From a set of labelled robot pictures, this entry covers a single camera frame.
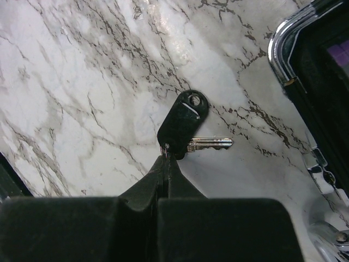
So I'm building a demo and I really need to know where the black poker chip case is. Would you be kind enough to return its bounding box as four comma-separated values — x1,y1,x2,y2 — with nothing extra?
267,0,349,262

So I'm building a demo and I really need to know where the key with black tag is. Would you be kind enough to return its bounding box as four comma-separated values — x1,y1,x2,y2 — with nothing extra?
157,90,233,160

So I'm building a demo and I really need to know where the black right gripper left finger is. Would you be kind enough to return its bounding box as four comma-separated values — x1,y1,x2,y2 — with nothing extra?
1,156,165,261

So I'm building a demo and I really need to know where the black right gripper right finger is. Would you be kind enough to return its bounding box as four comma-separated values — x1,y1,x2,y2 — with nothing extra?
158,157,304,261

